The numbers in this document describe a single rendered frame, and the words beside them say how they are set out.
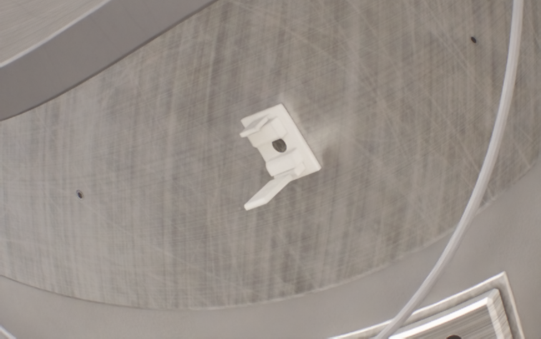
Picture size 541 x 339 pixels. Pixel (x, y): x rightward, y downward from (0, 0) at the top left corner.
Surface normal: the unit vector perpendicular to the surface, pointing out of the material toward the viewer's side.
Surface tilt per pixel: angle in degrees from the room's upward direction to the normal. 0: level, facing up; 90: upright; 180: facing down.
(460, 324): 90
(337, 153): 90
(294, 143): 90
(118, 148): 90
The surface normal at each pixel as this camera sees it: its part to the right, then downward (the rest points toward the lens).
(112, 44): -0.49, 0.48
